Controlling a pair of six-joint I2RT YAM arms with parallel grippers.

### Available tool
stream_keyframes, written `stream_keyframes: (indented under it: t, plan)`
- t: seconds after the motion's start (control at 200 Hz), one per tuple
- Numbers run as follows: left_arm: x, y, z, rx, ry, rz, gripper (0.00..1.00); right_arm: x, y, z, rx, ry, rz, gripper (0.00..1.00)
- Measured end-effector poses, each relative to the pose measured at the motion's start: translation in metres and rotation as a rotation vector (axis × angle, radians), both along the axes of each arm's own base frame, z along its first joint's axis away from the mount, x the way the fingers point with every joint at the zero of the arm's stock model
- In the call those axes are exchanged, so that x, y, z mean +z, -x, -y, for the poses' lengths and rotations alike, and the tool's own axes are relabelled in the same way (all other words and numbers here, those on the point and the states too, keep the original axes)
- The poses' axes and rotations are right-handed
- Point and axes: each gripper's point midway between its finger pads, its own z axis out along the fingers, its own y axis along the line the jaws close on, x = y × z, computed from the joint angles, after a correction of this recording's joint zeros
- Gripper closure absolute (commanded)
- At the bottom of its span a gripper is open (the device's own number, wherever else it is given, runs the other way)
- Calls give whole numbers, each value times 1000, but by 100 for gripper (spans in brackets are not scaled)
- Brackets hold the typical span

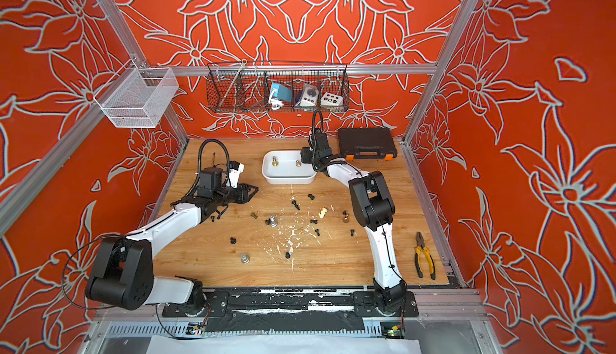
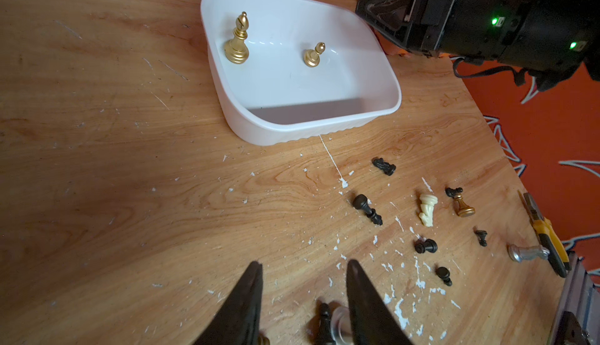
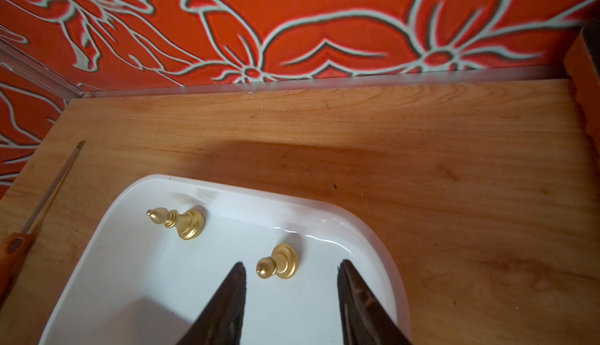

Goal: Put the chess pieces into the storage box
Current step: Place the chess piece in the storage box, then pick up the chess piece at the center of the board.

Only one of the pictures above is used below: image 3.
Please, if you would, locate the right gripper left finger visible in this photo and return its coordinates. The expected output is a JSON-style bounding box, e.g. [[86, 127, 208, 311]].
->
[[177, 262, 247, 344]]

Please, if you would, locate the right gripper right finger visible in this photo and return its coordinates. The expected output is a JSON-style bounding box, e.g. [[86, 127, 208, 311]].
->
[[337, 259, 412, 345]]

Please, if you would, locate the gold pawn chess piece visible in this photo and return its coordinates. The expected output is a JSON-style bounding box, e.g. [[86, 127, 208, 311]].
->
[[256, 243, 299, 279]]

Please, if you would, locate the gold bishop chess piece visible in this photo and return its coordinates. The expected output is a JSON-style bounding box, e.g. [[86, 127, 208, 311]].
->
[[146, 207, 206, 240]]

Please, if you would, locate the white plastic storage box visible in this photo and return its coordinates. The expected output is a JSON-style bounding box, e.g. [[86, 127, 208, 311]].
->
[[41, 175, 411, 344]]

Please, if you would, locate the black tool case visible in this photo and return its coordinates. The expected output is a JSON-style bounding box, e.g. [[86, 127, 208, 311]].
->
[[564, 16, 600, 154]]

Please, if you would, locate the orange handled screwdriver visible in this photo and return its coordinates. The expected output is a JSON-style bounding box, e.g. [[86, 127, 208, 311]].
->
[[1, 140, 85, 299]]

